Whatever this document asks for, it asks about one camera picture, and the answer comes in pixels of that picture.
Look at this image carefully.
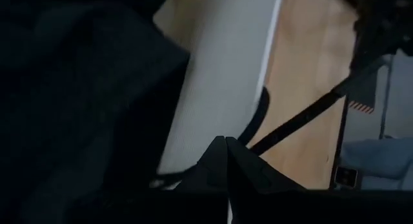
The small black square box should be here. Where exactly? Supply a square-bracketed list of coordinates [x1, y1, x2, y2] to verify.
[334, 165, 359, 188]

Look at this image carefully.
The dark grey shirt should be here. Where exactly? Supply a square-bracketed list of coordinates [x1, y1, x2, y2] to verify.
[0, 0, 270, 224]

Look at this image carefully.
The grey metal pole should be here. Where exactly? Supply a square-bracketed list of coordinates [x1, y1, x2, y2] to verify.
[379, 54, 394, 139]

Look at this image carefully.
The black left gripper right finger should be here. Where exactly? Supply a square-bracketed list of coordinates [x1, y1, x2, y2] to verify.
[225, 136, 307, 192]

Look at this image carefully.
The grey panel with red stripes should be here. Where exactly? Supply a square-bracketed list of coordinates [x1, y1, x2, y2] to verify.
[347, 67, 378, 115]

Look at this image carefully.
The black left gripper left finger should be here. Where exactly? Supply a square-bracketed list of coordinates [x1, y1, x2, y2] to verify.
[180, 136, 230, 192]

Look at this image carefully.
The light blue padded object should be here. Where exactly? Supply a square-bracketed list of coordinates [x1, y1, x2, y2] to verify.
[340, 136, 413, 190]

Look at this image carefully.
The black metal rig frame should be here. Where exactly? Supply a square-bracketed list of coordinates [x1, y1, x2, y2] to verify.
[250, 77, 359, 190]

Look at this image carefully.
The white perforated plastic basket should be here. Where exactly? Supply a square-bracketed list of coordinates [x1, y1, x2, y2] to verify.
[154, 0, 285, 176]

